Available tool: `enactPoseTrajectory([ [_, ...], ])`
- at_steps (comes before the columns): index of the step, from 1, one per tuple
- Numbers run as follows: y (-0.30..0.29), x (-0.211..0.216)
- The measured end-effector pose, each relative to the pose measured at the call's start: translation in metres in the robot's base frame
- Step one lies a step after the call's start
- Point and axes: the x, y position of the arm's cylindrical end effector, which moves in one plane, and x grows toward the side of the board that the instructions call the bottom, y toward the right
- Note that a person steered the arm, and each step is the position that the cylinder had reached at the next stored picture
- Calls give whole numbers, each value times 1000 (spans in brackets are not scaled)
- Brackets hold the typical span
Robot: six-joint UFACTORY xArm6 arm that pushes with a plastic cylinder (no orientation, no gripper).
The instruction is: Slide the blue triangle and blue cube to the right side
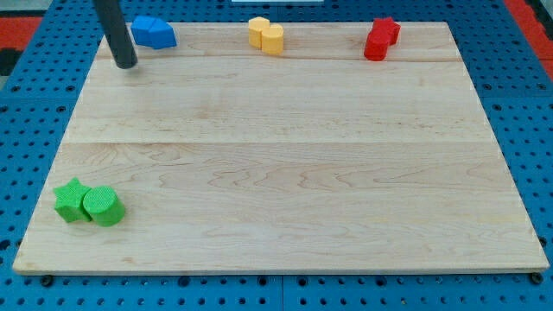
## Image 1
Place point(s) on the blue triangle block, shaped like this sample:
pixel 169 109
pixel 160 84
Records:
pixel 161 35

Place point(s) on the blue cube block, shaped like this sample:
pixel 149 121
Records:
pixel 140 30

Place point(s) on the wooden board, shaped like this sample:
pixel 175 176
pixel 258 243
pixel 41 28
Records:
pixel 229 161

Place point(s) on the yellow heart block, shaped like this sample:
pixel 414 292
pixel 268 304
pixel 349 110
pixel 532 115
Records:
pixel 272 39

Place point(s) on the yellow hexagon block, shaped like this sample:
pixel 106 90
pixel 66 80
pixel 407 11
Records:
pixel 256 26

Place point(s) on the red hexagon block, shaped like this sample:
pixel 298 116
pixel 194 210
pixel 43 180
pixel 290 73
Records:
pixel 376 45

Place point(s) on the green cylinder block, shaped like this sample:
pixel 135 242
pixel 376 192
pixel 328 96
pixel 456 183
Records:
pixel 104 206

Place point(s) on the green star block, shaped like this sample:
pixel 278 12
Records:
pixel 69 201

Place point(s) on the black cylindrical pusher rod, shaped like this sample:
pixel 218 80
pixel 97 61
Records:
pixel 116 33

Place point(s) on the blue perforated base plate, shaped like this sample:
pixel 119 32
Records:
pixel 42 90

